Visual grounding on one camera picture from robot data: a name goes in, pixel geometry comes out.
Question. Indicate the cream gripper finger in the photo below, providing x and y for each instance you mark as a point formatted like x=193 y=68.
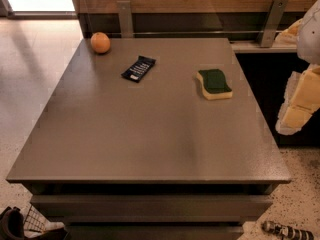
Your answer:
x=289 y=35
x=301 y=100

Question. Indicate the green and yellow sponge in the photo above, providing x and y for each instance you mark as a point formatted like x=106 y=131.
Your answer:
x=213 y=84

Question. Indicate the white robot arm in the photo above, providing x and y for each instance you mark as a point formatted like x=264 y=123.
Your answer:
x=308 y=39

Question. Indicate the black and white cylinder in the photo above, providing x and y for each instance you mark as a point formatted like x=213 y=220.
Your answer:
x=287 y=232

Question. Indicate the dark blue snack bar wrapper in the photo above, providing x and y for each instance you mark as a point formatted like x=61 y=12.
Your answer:
x=139 y=69

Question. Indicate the orange fruit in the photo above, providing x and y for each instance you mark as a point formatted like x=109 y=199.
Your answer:
x=100 y=43

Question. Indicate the right metal bracket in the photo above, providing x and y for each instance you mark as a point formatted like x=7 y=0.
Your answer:
x=267 y=34

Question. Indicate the metal bracket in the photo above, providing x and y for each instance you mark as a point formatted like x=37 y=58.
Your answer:
x=267 y=34
x=125 y=19

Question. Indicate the left metal bracket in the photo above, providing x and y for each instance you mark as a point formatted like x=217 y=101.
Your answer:
x=125 y=19

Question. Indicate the horizontal metal rail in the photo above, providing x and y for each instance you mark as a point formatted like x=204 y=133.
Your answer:
x=213 y=34

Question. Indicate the wire basket with dark objects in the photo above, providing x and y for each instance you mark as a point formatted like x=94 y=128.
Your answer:
x=14 y=225

